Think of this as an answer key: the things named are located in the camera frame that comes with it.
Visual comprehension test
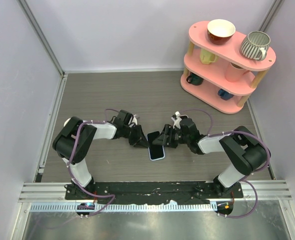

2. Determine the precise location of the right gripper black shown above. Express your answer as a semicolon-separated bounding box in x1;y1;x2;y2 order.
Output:
152;124;190;149

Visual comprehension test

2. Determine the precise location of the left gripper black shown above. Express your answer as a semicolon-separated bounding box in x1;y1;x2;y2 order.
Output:
122;124;151;149

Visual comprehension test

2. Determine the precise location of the black phone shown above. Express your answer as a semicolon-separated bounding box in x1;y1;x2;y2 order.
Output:
147;130;165;160

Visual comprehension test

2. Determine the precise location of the blue phone case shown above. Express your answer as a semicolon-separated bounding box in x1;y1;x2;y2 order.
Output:
147;132;166;161

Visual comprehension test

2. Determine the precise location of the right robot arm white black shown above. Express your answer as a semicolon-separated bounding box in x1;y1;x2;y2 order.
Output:
152;116;271;198

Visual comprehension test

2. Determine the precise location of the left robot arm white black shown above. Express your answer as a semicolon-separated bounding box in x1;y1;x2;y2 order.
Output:
52;109;150;200

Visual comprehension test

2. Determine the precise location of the dark green mug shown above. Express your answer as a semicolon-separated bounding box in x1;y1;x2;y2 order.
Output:
186;72;204;86

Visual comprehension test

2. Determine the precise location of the blue mug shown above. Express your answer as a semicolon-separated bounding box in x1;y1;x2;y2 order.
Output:
217;89;234;101

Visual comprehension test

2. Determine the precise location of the pink three-tier shelf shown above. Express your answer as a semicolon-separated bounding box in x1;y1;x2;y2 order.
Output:
180;19;276;114

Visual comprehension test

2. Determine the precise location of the yellow mug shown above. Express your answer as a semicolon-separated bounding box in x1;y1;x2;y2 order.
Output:
199;48;219;65

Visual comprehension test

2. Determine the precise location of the pink mug on shelf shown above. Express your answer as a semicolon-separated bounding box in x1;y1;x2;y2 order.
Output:
224;62;250;83

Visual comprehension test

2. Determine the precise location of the red bowl white inside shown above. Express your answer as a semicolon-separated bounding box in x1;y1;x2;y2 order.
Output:
207;19;236;45

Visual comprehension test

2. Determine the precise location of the grey striped mug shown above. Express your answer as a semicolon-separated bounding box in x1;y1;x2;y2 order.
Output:
239;31;271;61

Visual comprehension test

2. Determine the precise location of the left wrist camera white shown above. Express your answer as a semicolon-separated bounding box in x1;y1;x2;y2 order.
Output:
129;114;140;125

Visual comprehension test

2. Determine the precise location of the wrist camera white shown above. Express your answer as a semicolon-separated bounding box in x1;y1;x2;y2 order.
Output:
129;114;140;125
171;111;186;129

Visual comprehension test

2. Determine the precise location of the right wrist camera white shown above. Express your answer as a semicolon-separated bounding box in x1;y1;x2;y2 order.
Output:
171;111;186;129

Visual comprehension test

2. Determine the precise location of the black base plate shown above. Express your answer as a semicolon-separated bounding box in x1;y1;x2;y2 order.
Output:
64;181;244;205

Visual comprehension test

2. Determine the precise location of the white slotted cable duct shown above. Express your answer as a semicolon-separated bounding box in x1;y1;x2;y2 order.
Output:
30;201;217;212

